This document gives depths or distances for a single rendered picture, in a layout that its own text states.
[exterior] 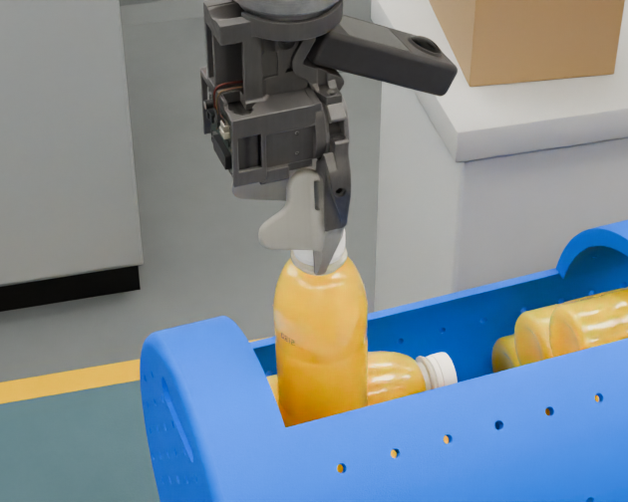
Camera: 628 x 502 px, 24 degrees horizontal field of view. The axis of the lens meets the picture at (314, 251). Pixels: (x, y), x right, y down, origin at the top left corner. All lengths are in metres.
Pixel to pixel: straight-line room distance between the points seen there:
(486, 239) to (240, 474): 0.64
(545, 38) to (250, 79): 0.69
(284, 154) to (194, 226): 2.33
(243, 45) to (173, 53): 3.01
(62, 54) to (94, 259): 0.48
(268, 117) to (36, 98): 1.86
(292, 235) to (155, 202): 2.38
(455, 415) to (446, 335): 0.27
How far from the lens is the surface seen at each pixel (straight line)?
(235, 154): 0.94
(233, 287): 3.11
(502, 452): 1.11
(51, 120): 2.80
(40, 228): 2.94
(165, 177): 3.44
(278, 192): 1.05
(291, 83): 0.95
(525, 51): 1.58
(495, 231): 1.62
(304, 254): 1.04
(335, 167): 0.96
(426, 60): 0.99
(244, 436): 1.06
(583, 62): 1.61
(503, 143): 1.53
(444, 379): 1.25
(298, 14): 0.90
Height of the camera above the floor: 1.97
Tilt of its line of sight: 38 degrees down
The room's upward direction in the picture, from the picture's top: straight up
